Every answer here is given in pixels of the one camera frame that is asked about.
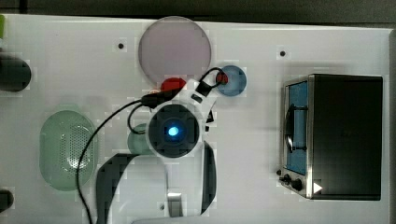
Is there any red ketchup bottle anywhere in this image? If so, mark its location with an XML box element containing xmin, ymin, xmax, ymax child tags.
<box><xmin>161</xmin><ymin>77</ymin><xmax>186</xmax><ymax>91</ymax></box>

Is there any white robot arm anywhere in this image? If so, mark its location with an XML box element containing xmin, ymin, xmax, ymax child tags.
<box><xmin>95</xmin><ymin>79</ymin><xmax>218</xmax><ymax>224</ymax></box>

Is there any green plastic strainer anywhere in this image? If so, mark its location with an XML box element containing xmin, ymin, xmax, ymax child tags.
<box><xmin>39</xmin><ymin>110</ymin><xmax>98</xmax><ymax>191</ymax></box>

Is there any small red toy in bowl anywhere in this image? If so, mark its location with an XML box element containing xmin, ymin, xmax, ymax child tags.
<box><xmin>216</xmin><ymin>72</ymin><xmax>228</xmax><ymax>85</ymax></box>

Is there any blue bowl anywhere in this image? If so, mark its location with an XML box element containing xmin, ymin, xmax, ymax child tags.
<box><xmin>217</xmin><ymin>65</ymin><xmax>247</xmax><ymax>97</ymax></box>

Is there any green mug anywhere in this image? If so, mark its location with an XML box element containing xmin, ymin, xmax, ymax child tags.
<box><xmin>127</xmin><ymin>123</ymin><xmax>152</xmax><ymax>155</ymax></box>

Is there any grey round plate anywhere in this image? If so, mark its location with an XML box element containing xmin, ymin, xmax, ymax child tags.
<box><xmin>137</xmin><ymin>16</ymin><xmax>211</xmax><ymax>87</ymax></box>

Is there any black toaster oven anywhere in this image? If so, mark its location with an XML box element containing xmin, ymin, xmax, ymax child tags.
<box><xmin>276</xmin><ymin>74</ymin><xmax>383</xmax><ymax>201</ymax></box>

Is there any black frying pan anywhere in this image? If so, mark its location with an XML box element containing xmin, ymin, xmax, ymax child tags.
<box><xmin>0</xmin><ymin>56</ymin><xmax>32</xmax><ymax>92</ymax></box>

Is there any dark object at table edge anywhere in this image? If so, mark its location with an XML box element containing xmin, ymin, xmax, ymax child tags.
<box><xmin>0</xmin><ymin>189</ymin><xmax>14</xmax><ymax>213</ymax></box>

